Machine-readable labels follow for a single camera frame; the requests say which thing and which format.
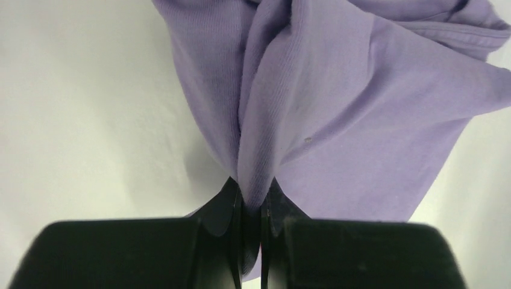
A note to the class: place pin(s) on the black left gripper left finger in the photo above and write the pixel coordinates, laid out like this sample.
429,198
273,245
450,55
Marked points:
201,250

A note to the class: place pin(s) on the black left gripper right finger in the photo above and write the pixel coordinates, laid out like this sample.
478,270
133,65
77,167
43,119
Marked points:
301,252

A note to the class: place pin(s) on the lavender t-shirt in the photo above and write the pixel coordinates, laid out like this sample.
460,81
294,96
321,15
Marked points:
352,107

